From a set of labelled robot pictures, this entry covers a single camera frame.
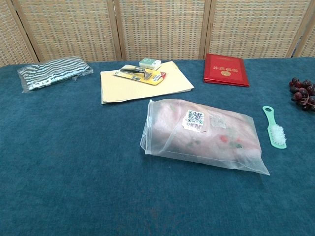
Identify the striped fabric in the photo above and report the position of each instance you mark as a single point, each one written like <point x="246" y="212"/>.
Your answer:
<point x="54" y="71"/>

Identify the woven wooden folding screen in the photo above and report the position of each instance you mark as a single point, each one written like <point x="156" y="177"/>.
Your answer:
<point x="160" y="29"/>

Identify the mint green brush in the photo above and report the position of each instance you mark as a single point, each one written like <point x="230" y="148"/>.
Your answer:
<point x="276" y="136"/>

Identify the small green white box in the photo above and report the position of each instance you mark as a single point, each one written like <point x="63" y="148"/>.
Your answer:
<point x="148" y="63"/>

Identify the blue felt table cover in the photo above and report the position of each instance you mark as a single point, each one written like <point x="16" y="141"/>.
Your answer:
<point x="73" y="159"/>

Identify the razor in yellow blister pack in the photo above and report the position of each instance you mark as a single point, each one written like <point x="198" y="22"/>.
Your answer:
<point x="147" y="78"/>

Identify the beige spiral notebook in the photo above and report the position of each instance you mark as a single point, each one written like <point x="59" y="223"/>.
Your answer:
<point x="137" y="92"/>

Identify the red certificate book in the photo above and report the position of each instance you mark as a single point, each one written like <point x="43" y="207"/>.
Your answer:
<point x="226" y="71"/>

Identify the bunch of dark grapes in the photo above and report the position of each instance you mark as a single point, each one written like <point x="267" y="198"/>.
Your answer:
<point x="302" y="91"/>

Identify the frosted zip bag with clothing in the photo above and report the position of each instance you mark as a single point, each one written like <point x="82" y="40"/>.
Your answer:
<point x="197" y="145"/>

